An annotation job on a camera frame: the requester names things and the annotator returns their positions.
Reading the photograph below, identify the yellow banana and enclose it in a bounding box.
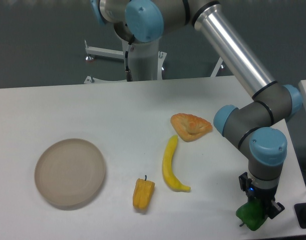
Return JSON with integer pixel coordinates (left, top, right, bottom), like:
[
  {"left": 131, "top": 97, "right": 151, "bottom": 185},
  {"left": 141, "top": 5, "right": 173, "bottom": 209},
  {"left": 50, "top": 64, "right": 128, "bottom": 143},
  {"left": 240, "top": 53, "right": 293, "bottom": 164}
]
[{"left": 162, "top": 135, "right": 191, "bottom": 193}]

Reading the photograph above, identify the beige round plate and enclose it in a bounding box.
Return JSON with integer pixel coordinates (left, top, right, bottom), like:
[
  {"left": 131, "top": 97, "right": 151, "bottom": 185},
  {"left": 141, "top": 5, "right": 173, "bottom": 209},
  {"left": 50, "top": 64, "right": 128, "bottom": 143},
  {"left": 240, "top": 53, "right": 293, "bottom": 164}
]
[{"left": 34, "top": 138, "right": 106, "bottom": 208}]

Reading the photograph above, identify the golden triangular pastry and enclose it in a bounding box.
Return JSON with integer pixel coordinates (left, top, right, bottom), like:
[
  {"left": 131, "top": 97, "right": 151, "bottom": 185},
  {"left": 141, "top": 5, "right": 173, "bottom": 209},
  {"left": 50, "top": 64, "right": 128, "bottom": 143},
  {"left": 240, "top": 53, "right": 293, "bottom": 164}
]
[{"left": 170, "top": 113, "right": 213, "bottom": 142}]

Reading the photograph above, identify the green bell pepper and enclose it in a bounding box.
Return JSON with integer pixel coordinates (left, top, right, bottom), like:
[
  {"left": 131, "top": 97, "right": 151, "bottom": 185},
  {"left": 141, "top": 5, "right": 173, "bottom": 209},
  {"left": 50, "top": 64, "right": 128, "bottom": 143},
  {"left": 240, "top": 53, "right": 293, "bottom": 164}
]
[{"left": 235, "top": 199, "right": 267, "bottom": 231}]

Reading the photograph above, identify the yellow bell pepper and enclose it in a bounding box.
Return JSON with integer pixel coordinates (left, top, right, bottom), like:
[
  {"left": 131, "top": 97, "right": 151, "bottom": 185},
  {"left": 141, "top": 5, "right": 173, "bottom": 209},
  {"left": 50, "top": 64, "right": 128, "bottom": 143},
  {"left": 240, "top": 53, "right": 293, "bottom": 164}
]
[{"left": 133, "top": 175, "right": 155, "bottom": 211}]

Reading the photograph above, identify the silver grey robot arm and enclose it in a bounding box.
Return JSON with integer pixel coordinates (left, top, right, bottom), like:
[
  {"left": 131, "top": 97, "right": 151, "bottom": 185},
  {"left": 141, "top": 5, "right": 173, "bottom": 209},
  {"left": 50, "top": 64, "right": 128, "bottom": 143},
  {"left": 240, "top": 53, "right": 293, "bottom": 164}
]
[{"left": 90, "top": 0, "right": 302, "bottom": 219}]

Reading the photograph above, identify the black device at right edge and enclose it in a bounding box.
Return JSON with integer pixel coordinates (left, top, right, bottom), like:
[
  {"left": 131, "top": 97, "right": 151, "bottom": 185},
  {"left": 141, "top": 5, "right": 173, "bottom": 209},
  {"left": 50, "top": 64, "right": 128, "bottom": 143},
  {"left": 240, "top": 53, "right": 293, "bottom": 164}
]
[{"left": 294, "top": 203, "right": 306, "bottom": 229}]

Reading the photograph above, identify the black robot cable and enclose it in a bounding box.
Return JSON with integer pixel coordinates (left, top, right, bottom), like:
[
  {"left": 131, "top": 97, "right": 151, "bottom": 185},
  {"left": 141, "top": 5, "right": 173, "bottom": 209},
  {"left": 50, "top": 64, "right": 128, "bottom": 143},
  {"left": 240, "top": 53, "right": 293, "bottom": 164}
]
[{"left": 124, "top": 34, "right": 136, "bottom": 82}]

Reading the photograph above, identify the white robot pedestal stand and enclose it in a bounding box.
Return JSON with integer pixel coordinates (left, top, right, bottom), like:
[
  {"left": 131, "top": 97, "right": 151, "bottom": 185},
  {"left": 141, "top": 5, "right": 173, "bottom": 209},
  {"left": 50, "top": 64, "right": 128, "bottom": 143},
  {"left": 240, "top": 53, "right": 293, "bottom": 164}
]
[{"left": 85, "top": 23, "right": 229, "bottom": 84}]

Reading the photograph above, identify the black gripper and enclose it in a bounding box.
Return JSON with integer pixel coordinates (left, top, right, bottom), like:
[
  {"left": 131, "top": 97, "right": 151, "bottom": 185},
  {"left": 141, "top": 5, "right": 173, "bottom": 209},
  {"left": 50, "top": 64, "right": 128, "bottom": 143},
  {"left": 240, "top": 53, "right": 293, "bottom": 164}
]
[{"left": 238, "top": 172, "right": 285, "bottom": 219}]

